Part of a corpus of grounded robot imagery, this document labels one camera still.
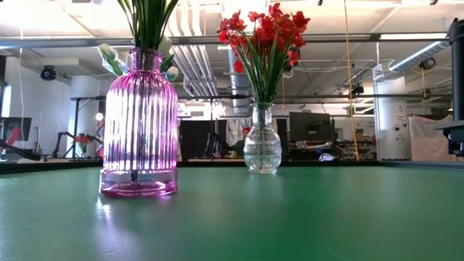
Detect clear glass vase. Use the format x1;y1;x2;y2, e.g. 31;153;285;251
243;102;283;174

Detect purple ribbed glass vase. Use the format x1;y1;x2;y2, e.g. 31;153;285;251
99;46;179;199

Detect background red flowers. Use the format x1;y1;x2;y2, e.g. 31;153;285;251
74;133;91;155

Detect person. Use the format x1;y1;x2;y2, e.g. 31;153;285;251
231;126;252;160

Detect black computer monitor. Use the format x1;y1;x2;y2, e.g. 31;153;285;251
0;116;33;142
289;111;334;143

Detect green table mat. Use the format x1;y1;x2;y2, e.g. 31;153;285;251
0;165;464;261

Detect white round column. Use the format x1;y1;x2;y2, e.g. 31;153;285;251
373;75;410;161

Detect pale cloth cover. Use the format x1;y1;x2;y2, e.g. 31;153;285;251
408;115;455;163

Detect computer desk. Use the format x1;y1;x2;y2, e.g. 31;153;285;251
433;120;464;157

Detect black pole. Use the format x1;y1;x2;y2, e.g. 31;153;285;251
448;17;464;123

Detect silver ventilation duct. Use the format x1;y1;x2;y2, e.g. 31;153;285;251
227;49;254;109

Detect black frame stand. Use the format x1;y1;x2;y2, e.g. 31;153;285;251
70;95;107;160

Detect white round duct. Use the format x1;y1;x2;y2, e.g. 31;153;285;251
388;40;450;73

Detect black table frame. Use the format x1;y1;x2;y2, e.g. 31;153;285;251
0;157;464;174

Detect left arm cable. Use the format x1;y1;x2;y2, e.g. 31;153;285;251
0;139;41;162

